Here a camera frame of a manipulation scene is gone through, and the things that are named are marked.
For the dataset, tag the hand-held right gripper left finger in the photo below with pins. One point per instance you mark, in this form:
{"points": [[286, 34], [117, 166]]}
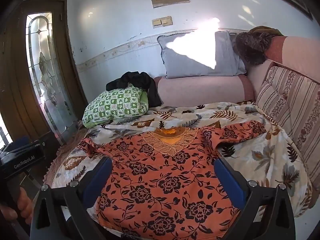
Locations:
{"points": [[100, 177]]}

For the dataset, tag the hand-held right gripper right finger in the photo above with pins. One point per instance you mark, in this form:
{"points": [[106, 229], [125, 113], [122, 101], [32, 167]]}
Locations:
{"points": [[230, 180]]}

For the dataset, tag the orange floral shirt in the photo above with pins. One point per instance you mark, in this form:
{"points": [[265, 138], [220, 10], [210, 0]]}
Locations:
{"points": [[160, 180]]}

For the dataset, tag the person's left hand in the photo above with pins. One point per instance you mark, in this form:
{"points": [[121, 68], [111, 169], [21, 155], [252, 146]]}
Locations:
{"points": [[25, 205]]}

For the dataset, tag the leaf-print blanket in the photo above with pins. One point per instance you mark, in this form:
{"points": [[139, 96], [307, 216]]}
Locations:
{"points": [[250, 155]]}

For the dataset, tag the brown lace-edged mat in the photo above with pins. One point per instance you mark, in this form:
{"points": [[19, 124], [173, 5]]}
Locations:
{"points": [[61, 152]]}

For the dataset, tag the green checked pillow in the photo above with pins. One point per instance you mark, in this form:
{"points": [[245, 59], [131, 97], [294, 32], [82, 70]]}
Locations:
{"points": [[115, 106]]}

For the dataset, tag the wooden stained-glass door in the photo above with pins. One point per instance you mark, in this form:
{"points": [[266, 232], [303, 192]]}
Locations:
{"points": [[17, 80]]}

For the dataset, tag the striped cushion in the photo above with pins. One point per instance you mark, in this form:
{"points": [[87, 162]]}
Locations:
{"points": [[295, 105]]}

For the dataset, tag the black cloth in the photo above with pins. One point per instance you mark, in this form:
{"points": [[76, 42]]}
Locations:
{"points": [[140, 80]]}

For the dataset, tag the grey pillow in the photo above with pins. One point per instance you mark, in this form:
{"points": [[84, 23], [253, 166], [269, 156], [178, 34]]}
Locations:
{"points": [[225, 55]]}

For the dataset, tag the dark furry cushion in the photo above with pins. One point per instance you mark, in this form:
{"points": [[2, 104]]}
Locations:
{"points": [[252, 47]]}

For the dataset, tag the olive cloth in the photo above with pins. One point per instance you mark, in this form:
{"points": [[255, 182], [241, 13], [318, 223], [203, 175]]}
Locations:
{"points": [[266, 30]]}

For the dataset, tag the beige light switch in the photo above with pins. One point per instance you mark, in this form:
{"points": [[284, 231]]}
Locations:
{"points": [[162, 22]]}

